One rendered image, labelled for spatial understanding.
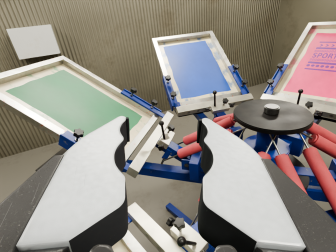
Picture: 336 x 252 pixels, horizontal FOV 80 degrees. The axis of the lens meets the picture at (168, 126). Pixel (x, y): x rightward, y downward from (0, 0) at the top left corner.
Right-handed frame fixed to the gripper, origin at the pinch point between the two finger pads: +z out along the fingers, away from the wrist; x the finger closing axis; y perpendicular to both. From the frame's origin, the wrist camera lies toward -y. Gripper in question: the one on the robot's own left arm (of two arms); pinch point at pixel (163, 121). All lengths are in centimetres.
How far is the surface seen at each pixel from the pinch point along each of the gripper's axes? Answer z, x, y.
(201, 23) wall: 406, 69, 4
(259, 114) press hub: 67, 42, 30
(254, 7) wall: 458, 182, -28
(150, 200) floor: 143, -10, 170
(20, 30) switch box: 272, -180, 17
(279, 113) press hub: 66, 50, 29
